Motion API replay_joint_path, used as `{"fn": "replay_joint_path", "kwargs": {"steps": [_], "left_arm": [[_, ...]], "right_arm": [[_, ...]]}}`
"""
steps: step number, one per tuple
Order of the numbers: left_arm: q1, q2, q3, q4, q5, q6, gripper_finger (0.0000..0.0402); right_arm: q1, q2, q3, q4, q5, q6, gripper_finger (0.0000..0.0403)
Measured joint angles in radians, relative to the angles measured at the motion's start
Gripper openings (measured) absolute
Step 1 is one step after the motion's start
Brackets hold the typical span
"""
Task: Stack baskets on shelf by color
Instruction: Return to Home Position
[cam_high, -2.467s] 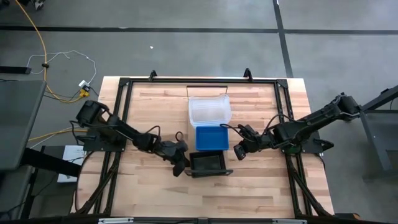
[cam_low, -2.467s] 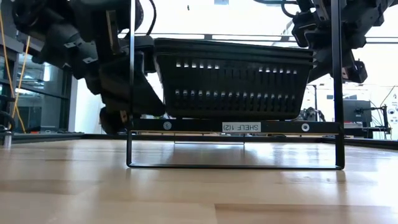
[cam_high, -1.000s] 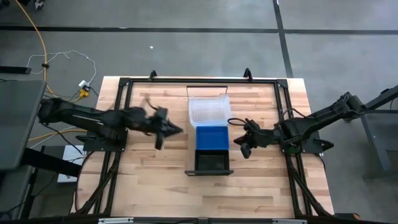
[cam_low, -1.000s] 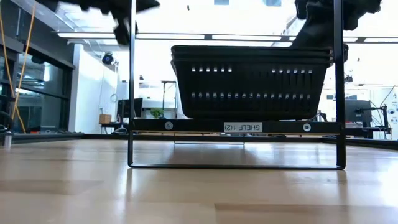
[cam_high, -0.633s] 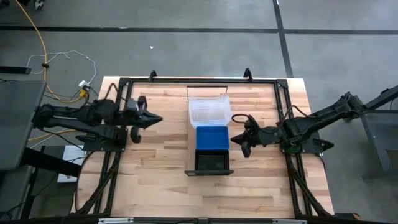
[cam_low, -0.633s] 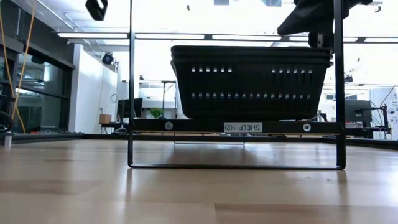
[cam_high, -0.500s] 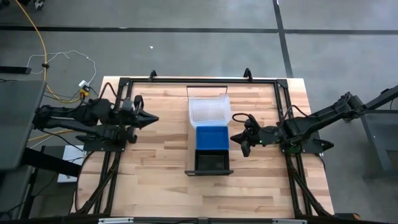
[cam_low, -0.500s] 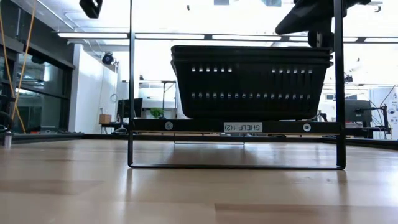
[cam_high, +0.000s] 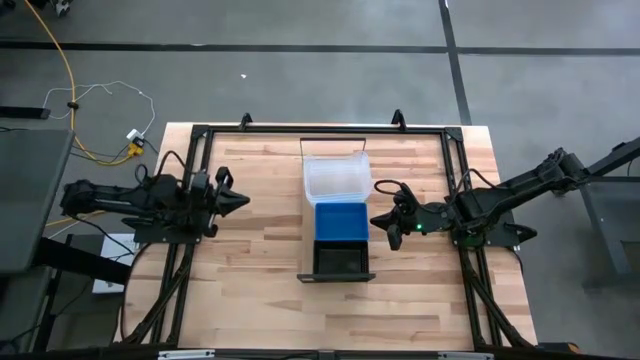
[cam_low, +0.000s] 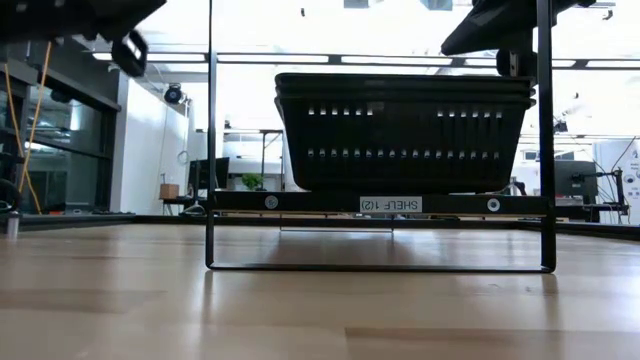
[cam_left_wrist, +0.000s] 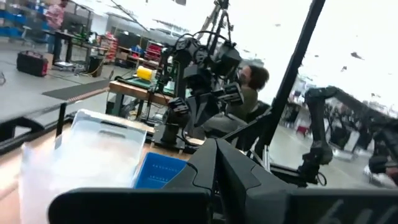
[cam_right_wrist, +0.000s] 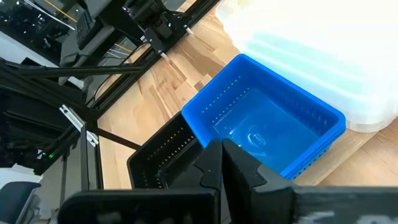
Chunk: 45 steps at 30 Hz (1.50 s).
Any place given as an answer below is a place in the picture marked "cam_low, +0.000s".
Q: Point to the green potted plant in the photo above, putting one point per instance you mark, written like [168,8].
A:
[252,181]

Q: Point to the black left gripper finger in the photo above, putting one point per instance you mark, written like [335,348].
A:
[130,12]

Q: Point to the silver metal cylinder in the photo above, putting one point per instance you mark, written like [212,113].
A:
[12,225]

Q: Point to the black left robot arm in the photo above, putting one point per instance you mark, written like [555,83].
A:
[25,15]

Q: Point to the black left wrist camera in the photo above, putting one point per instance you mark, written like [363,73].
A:
[131,55]

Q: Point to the brown cardboard box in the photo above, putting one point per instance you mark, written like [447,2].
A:
[169,191]

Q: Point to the black ceiling spotlight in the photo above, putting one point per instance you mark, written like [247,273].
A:
[173,94]

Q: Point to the black stand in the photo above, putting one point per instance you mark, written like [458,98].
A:
[619,190]

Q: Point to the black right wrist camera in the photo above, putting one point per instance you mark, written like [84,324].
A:
[520,65]

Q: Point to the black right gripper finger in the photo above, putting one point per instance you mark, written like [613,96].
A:
[500,25]

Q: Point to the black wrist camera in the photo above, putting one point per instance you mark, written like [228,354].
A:
[131,55]
[520,65]

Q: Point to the black table frame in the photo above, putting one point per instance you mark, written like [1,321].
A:
[100,219]

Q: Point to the black metal frame shelf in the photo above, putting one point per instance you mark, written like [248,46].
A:
[320,203]

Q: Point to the long ceiling light strip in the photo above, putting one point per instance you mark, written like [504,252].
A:
[270,58]

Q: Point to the silver shelf bolt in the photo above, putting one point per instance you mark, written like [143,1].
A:
[493,204]
[271,202]

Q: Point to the white shelf label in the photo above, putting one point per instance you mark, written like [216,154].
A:
[391,204]

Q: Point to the white poster board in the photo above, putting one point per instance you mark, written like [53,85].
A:
[607,150]

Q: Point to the black computer monitor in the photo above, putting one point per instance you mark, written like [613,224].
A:
[223,172]
[575,175]

